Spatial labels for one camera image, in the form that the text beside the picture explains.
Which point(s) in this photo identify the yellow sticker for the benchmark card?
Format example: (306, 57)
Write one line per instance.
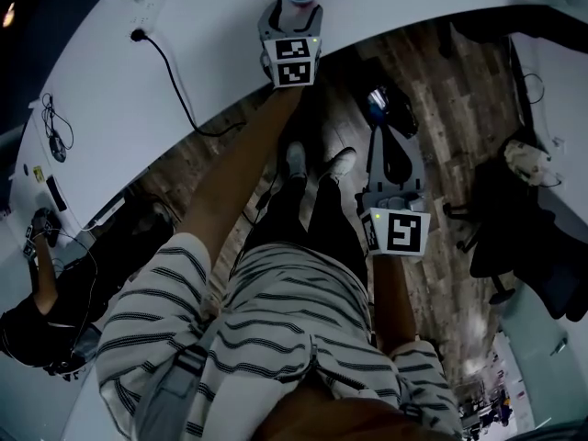
(38, 174)

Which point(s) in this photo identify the white desk foot bar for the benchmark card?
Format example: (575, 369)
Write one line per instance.
(105, 213)

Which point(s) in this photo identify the person's right forearm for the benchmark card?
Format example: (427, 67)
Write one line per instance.
(395, 301)

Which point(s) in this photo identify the person's right white shoe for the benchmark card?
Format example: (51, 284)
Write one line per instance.
(340, 163)

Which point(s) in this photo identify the black phone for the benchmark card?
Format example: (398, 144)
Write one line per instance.
(56, 193)

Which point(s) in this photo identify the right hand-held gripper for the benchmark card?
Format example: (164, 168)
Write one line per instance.
(399, 232)

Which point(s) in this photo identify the person's left white shoe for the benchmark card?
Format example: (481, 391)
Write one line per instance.
(296, 159)

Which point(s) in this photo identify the person's left forearm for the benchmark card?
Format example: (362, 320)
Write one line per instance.
(239, 168)

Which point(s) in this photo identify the white wall socket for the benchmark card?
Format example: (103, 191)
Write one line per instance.
(559, 142)

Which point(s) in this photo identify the black plastic container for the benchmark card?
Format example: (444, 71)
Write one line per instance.
(399, 108)

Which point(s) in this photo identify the person's white shoe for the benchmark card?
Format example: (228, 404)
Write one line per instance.
(340, 163)
(296, 159)

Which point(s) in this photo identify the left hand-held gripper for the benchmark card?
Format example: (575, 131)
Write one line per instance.
(294, 67)

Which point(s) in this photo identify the black trousers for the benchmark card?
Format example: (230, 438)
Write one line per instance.
(331, 218)

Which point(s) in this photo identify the white plastic bag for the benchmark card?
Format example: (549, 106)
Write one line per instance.
(526, 161)

